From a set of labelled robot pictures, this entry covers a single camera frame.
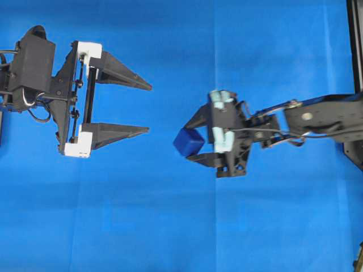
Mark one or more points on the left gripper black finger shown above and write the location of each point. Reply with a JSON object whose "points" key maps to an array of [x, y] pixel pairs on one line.
{"points": [[112, 71], [104, 134]]}

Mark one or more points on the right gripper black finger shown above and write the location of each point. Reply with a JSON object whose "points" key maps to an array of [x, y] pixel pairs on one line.
{"points": [[212, 159], [200, 119]]}

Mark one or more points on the left gripper body white-capped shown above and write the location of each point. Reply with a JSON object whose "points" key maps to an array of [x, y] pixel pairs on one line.
{"points": [[64, 87]]}

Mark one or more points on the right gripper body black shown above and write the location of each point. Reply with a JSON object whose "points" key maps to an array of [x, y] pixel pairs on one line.
{"points": [[232, 131]]}

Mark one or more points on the blue block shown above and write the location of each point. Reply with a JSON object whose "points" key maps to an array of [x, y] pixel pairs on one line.
{"points": [[188, 142]]}

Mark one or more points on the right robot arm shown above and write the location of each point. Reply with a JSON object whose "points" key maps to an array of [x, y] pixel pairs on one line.
{"points": [[332, 116]]}

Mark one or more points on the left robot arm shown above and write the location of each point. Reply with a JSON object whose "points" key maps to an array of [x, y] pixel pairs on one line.
{"points": [[85, 95]]}

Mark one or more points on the blue table cloth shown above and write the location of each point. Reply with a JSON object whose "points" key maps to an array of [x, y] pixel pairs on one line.
{"points": [[137, 204]]}

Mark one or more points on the black camera box left wrist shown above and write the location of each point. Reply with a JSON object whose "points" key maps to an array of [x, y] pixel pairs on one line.
{"points": [[31, 68]]}

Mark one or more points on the black frame post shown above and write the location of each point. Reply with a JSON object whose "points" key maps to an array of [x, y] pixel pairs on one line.
{"points": [[356, 56]]}

